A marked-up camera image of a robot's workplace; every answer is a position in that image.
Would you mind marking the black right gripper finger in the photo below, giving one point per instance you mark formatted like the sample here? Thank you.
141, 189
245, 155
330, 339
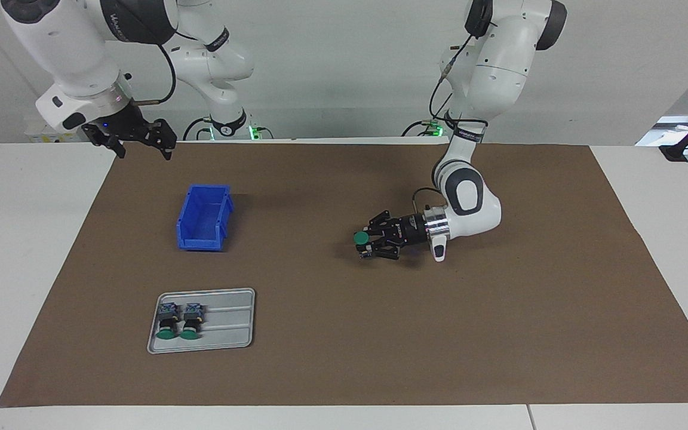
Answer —
165, 136
111, 142

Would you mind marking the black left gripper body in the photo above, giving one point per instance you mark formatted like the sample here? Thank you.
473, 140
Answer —
412, 230

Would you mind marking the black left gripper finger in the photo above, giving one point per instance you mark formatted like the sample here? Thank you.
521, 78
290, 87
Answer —
387, 220
386, 251

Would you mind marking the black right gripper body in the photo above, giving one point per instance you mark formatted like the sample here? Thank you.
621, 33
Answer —
123, 126

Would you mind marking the green push button switch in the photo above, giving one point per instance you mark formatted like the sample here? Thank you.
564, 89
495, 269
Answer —
361, 238
190, 322
166, 322

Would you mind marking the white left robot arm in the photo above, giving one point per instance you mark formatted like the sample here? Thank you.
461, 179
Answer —
499, 65

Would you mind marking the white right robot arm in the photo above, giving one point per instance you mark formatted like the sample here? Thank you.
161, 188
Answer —
63, 54

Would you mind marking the white yellow box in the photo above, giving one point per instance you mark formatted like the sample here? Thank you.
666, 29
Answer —
39, 136

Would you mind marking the brown table mat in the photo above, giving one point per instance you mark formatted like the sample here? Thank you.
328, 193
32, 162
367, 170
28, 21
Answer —
380, 334

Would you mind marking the blue plastic storage bin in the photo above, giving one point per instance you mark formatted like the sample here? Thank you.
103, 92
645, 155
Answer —
200, 239

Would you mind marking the silver metal tray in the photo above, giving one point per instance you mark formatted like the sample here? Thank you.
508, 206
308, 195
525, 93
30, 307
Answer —
230, 334

